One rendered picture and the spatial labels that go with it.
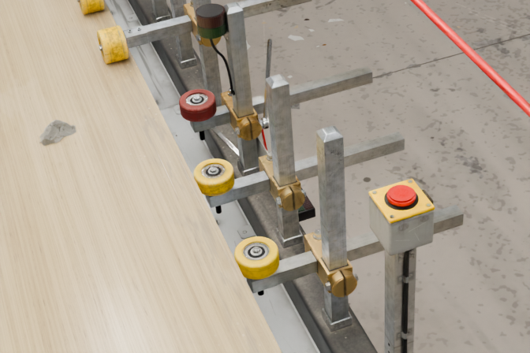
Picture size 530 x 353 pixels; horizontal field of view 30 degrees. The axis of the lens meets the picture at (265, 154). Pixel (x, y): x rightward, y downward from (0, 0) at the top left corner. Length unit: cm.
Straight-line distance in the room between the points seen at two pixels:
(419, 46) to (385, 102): 39
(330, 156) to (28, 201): 66
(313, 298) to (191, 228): 30
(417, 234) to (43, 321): 69
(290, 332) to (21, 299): 56
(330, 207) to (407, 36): 239
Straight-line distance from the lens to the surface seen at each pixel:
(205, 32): 202
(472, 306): 293
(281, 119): 188
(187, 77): 262
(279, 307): 208
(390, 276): 149
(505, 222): 319
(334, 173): 166
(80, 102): 223
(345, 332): 192
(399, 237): 140
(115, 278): 179
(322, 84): 226
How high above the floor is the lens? 215
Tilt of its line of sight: 39 degrees down
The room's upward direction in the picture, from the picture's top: 5 degrees counter-clockwise
